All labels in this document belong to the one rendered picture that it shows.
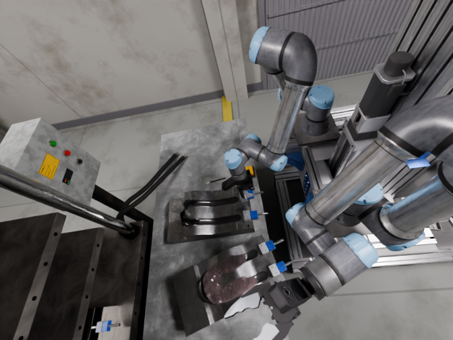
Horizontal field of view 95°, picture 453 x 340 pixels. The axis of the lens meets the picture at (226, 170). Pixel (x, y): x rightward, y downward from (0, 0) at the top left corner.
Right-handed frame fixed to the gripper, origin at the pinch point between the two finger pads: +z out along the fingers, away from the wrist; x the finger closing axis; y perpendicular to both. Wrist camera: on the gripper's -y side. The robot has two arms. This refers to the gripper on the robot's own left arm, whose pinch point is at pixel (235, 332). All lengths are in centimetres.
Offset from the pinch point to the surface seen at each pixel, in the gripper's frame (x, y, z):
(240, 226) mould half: 43, 51, -13
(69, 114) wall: 351, 75, 119
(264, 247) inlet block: 28, 54, -18
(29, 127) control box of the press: 107, -16, 46
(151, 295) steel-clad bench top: 41, 60, 46
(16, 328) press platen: 36, 12, 68
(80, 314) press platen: 41, 37, 67
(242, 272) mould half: 24, 55, -3
